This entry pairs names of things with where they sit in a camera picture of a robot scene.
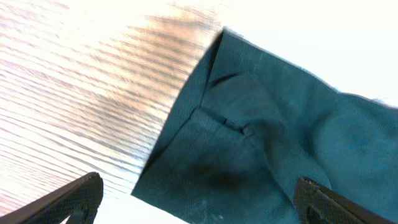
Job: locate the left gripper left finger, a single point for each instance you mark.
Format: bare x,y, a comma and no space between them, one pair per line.
76,202

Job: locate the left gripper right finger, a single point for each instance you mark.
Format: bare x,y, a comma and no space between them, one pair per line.
316,204

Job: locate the black polo shirt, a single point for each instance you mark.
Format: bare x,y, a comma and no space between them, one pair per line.
247,125

